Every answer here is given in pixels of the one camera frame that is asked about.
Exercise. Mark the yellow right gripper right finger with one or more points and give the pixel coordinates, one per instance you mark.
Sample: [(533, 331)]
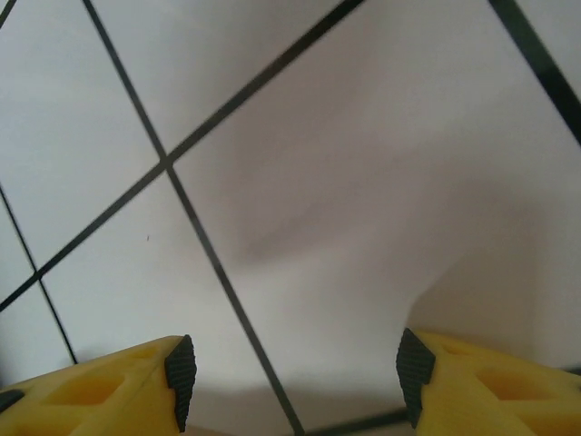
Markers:
[(490, 395)]

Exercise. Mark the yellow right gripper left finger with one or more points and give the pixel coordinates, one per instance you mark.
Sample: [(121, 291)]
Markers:
[(91, 399)]

